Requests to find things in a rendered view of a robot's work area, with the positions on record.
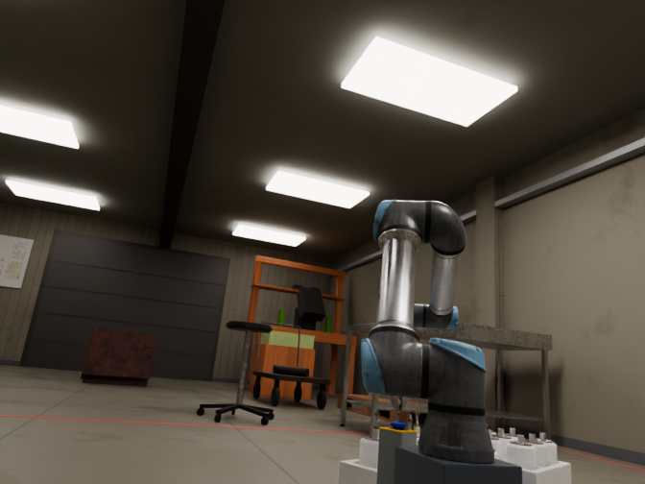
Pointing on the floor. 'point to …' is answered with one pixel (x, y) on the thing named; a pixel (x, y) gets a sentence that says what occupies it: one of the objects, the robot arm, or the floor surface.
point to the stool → (242, 376)
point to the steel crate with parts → (118, 357)
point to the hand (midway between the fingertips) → (399, 407)
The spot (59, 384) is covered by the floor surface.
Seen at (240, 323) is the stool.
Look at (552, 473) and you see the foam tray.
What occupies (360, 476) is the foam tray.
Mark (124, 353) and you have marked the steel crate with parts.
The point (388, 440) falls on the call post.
